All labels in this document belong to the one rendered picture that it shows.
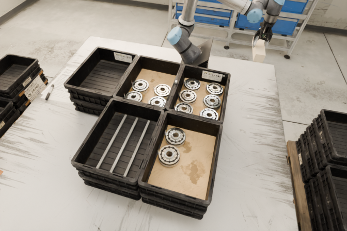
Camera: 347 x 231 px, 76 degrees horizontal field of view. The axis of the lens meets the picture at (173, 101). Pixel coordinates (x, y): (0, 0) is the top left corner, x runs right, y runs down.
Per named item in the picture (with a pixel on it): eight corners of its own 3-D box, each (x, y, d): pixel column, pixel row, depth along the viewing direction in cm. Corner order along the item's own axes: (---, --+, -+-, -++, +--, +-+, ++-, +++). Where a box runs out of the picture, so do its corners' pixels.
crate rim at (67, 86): (97, 48, 152) (96, 45, 150) (139, 57, 147) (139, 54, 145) (63, 87, 125) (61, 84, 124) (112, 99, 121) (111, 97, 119)
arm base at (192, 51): (185, 55, 172) (177, 46, 167) (201, 46, 163) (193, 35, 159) (183, 67, 161) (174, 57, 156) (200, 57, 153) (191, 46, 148)
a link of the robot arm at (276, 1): (271, -11, 127) (287, -7, 125) (265, 9, 135) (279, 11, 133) (270, -5, 122) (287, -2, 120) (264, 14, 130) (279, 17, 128)
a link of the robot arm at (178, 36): (175, 54, 158) (162, 40, 152) (181, 43, 166) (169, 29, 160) (187, 48, 150) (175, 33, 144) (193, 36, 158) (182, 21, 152)
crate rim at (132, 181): (112, 100, 121) (111, 97, 119) (164, 112, 116) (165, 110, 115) (70, 166, 95) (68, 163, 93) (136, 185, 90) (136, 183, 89)
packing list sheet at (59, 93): (64, 66, 169) (63, 66, 169) (92, 71, 167) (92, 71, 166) (37, 97, 147) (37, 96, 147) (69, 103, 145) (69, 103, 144)
